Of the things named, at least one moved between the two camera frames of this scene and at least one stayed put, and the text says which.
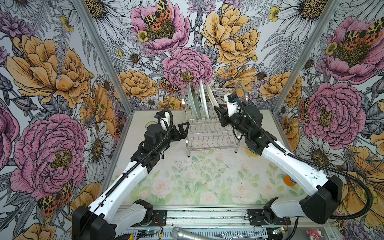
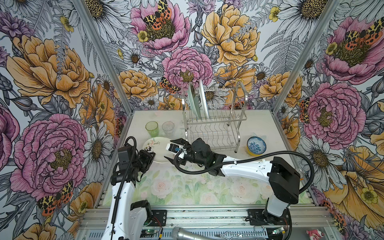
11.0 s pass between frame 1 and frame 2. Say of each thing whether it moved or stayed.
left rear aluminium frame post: stayed
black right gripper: moved
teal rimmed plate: stayed
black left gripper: moved
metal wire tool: stayed
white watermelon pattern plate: stayed
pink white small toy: stayed
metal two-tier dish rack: stayed
